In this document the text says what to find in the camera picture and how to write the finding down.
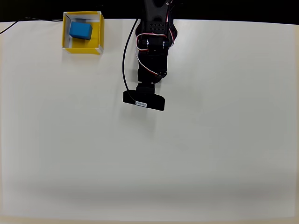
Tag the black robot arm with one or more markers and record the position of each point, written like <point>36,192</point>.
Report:
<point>155,21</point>

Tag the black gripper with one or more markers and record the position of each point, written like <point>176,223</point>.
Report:
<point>161,75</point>

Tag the yellow box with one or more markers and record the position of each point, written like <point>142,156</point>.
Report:
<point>81,51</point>

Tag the black camera with white label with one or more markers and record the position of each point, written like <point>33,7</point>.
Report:
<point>144,99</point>

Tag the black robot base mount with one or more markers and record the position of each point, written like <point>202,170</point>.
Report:
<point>175,32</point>

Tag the blue cube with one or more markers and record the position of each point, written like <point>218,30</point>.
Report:
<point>80,30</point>

